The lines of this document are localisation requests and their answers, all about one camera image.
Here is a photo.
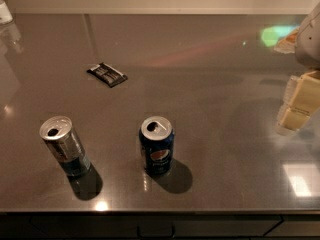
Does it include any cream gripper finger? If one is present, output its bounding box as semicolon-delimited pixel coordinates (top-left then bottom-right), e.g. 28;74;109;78
276;70;320;136

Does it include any blue pepsi can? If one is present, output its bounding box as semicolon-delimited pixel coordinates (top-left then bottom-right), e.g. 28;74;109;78
139;116;175;176

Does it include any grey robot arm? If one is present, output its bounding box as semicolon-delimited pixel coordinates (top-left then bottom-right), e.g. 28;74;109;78
274;3;320;135

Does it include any silver energy drink can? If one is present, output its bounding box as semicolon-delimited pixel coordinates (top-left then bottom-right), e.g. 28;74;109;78
39;116;91;177

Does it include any beige paper snack bag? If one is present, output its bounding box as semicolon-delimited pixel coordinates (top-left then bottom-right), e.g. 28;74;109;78
274;28;299;54

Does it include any black snack packet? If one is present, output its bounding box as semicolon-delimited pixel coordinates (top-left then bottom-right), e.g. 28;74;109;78
87;63;128;88

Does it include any white object at table corner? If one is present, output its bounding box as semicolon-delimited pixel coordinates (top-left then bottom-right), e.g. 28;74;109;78
0;0;13;24

